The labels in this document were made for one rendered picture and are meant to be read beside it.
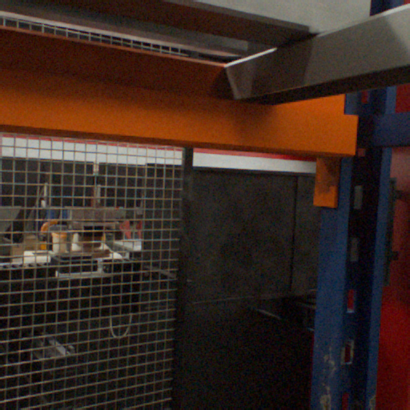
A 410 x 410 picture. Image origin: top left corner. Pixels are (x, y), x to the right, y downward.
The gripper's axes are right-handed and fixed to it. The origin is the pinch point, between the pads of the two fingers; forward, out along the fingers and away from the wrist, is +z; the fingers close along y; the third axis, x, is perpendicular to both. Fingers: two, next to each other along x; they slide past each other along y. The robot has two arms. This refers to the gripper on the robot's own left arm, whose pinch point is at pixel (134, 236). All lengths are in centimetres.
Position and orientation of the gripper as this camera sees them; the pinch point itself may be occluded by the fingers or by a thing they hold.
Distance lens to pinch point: 232.6
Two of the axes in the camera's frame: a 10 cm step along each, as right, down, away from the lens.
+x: -4.9, 4.2, 7.6
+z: 2.3, 9.1, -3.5
